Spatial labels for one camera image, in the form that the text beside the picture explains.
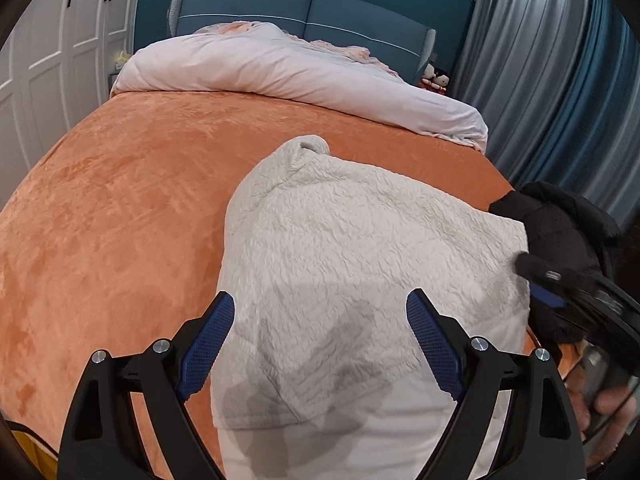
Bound cream white quilted jacket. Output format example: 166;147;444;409
210;136;529;479

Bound person's right hand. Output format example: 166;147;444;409
565;364;637;470

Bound orange velvet bed cover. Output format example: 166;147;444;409
1;92;509;445

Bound grey blue curtain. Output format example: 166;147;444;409
450;0;639;226

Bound plush toy beside bed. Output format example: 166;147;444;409
419;63;449;94

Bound teal upholstered headboard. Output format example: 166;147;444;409
167;0;436;84

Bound pink frilly pillow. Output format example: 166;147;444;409
280;32;401;80

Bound dark nightstand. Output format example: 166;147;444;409
107;72;118;91

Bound white panelled wardrobe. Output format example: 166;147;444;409
1;0;138;200

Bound yellow tissue box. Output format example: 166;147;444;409
114;51;131;70

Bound pale pink rolled duvet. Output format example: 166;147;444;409
111;21;488;152

